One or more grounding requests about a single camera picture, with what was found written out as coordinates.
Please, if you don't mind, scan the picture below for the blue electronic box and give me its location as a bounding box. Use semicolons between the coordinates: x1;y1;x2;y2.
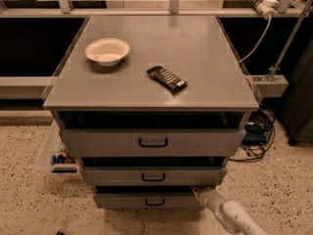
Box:
243;131;266;145

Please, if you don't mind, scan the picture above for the grey drawer cabinet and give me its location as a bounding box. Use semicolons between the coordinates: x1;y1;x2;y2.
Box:
42;15;260;210

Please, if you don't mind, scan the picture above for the black snack bar wrapper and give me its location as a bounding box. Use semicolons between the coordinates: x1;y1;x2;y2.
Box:
147;66;188;94

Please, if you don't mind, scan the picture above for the black cable bundle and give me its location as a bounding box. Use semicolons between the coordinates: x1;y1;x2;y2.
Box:
229;110;277;164

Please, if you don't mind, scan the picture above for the clear plastic storage box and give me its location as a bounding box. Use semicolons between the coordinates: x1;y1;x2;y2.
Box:
35;121;81;181

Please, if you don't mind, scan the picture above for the white power strip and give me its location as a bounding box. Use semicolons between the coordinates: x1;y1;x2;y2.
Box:
248;0;278;18

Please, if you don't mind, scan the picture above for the dark grey side cabinet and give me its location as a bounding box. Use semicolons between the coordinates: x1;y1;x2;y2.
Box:
280;40;313;146

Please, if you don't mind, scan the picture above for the grey middle drawer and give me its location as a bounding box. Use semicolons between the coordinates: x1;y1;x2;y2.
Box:
80;157;227;186

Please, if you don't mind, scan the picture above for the grey bottom drawer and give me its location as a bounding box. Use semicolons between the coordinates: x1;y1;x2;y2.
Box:
93;186;201;209

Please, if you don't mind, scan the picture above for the grey metal rail frame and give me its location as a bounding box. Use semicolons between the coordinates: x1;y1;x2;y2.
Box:
0;0;313;100

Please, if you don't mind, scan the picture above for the small black floor object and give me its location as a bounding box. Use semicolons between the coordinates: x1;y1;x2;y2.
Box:
56;231;66;235

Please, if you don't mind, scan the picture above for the white paper bowl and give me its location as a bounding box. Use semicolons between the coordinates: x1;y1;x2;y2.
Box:
85;38;130;67

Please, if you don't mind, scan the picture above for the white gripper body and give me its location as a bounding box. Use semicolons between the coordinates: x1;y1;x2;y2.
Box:
199;189;225;212

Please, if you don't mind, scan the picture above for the grey top drawer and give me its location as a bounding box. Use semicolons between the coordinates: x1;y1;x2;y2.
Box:
58;111;247;158

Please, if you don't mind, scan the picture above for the white power cable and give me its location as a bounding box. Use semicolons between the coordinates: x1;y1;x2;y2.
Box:
238;14;273;65

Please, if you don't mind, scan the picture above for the grey drawer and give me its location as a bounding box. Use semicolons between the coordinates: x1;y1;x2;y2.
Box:
93;186;201;209
58;111;247;158
80;157;227;186

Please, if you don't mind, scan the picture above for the diagonal metal rod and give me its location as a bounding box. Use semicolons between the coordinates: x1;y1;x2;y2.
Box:
263;0;313;81

